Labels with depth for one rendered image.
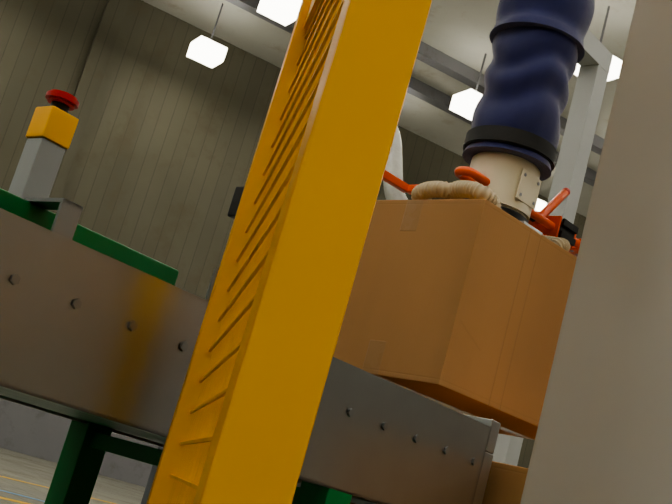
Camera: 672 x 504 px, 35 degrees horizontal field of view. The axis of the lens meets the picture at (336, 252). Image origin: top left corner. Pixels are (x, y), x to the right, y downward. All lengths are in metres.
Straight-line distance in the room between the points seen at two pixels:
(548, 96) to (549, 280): 0.47
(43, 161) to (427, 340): 0.86
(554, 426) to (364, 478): 0.79
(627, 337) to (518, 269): 1.36
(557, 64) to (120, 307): 1.56
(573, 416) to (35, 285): 0.65
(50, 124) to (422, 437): 1.00
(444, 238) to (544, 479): 1.33
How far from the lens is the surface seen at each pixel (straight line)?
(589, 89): 6.21
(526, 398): 2.41
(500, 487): 2.08
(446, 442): 1.92
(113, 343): 1.39
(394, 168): 2.98
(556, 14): 2.72
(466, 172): 2.52
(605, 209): 1.06
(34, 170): 2.28
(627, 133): 1.08
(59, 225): 1.37
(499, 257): 2.30
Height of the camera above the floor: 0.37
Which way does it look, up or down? 13 degrees up
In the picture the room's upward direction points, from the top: 16 degrees clockwise
